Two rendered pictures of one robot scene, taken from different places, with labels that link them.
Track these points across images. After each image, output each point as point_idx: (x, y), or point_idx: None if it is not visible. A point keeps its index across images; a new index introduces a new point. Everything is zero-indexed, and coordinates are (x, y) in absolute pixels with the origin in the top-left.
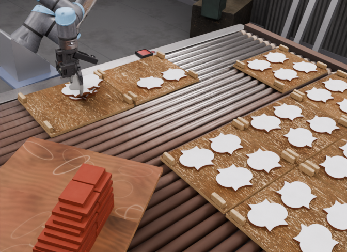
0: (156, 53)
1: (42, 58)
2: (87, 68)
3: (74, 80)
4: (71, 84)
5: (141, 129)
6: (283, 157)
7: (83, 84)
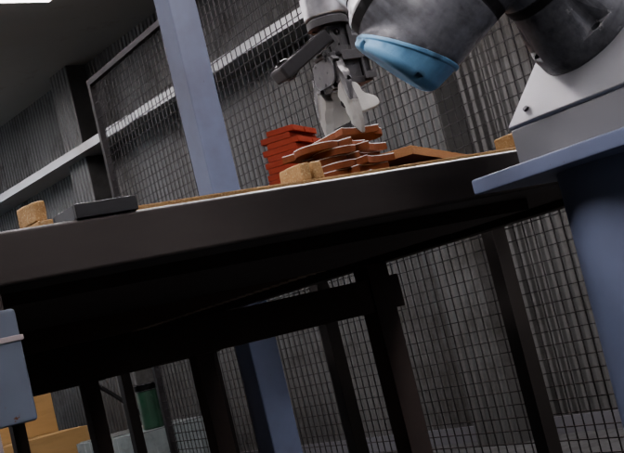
0: (45, 213)
1: (522, 97)
2: (358, 174)
3: (337, 103)
4: (344, 110)
5: None
6: None
7: (328, 135)
